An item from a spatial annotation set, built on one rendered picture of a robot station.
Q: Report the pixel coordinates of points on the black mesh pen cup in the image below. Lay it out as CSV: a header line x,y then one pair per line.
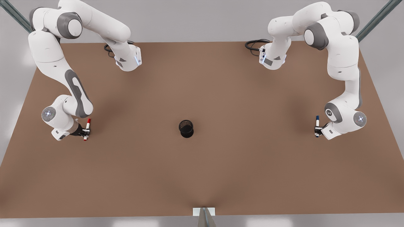
x,y
186,128

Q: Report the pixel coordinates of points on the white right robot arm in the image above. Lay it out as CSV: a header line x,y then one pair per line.
x,y
50,53

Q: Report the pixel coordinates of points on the silver frame post with foot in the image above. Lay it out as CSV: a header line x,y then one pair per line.
x,y
205,217

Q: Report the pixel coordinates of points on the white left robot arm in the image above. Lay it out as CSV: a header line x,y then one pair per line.
x,y
342,56

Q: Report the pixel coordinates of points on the red and white marker pen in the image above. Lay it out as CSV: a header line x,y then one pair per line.
x,y
87,126

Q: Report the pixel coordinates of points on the blue and white marker pen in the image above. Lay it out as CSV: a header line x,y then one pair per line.
x,y
317,121

